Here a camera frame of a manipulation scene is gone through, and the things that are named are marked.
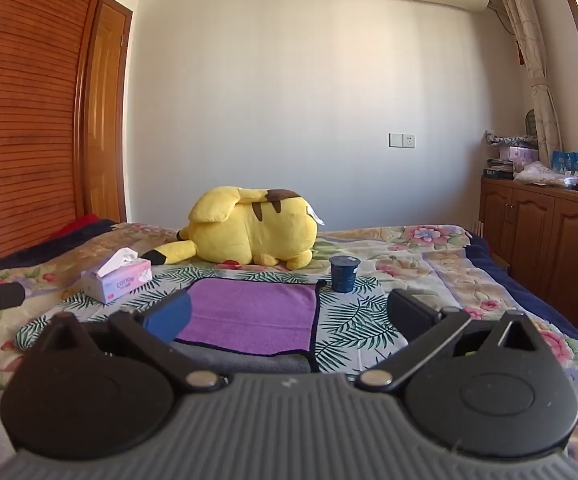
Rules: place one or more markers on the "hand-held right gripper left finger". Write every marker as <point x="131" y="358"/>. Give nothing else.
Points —
<point x="171" y="317"/>

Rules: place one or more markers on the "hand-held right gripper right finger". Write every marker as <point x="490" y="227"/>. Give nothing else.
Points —
<point x="409" y="312"/>

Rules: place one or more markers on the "purple towel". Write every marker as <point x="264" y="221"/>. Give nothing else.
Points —
<point x="254" y="315"/>

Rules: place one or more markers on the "leaf-print cloth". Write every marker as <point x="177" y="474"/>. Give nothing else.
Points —
<point x="354" y="325"/>

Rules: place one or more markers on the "pink tissue box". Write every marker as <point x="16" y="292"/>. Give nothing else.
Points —
<point x="119" y="285"/>

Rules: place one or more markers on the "dark blue cup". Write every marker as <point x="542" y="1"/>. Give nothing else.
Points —
<point x="343" y="275"/>

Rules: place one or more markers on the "grey towel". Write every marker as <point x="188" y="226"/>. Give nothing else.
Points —
<point x="249" y="363"/>

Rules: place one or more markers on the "red cloth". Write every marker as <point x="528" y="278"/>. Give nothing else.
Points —
<point x="86" y="224"/>

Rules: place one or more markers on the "yellow plush toy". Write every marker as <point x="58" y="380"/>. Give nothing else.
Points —
<point x="259" y="230"/>

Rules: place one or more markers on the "navy blue blanket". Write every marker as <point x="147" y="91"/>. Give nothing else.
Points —
<point x="534" y="300"/>

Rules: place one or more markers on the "wooden cabinet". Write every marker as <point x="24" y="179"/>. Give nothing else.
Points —
<point x="544" y="230"/>

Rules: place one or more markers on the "stack of books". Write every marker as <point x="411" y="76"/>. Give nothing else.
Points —
<point x="498" y="169"/>

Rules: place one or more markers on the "wooden slatted wardrobe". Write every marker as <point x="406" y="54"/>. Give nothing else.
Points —
<point x="24" y="110"/>

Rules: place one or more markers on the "purple tissue packet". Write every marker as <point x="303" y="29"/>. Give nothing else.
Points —
<point x="518" y="156"/>

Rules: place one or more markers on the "wooden door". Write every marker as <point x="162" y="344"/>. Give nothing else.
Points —
<point x="106" y="120"/>

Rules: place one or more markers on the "blue boxes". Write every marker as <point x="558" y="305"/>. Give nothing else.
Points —
<point x="568" y="161"/>

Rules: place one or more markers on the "patterned beige curtain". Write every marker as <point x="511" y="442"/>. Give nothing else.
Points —
<point x="534" y="60"/>

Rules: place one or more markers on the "white wall switch socket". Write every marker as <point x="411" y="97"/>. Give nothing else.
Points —
<point x="402" y="140"/>

